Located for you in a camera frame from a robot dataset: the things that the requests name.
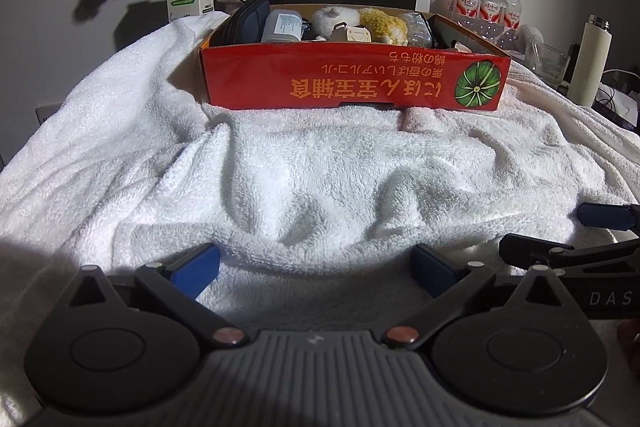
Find yellow white plush toy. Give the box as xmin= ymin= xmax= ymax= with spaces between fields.
xmin=310 ymin=6 xmax=409 ymax=46

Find white thermos bottle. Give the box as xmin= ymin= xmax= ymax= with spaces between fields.
xmin=567 ymin=14 xmax=614 ymax=108

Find iridescent plastic bag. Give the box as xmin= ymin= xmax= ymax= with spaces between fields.
xmin=405 ymin=12 xmax=434 ymax=48

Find clear glass cup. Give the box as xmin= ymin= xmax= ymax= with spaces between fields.
xmin=525 ymin=41 xmax=572 ymax=88

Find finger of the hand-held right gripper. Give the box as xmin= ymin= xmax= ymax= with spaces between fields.
xmin=577 ymin=201 xmax=640 ymax=233
xmin=498 ymin=233 xmax=640 ymax=278

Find orange cardboard box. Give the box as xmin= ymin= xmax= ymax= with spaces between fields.
xmin=199 ymin=3 xmax=512 ymax=113

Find white plastic bottle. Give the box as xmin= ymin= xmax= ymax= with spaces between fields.
xmin=261 ymin=8 xmax=304 ymax=44

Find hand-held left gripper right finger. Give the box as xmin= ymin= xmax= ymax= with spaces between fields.
xmin=381 ymin=243 xmax=576 ymax=350

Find pack of water bottles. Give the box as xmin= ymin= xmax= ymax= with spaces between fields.
xmin=430 ymin=0 xmax=525 ymax=46

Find white round gadget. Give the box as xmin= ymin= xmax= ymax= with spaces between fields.
xmin=517 ymin=26 xmax=547 ymax=58

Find tangled desk cables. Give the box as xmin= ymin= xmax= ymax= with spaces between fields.
xmin=592 ymin=69 xmax=640 ymax=128

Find beige plastic case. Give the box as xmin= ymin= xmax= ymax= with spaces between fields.
xmin=327 ymin=23 xmax=374 ymax=44

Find white terry towel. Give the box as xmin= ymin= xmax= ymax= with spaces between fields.
xmin=0 ymin=10 xmax=640 ymax=427

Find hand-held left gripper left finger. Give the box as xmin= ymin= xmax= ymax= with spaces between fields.
xmin=64 ymin=243 xmax=251 ymax=350

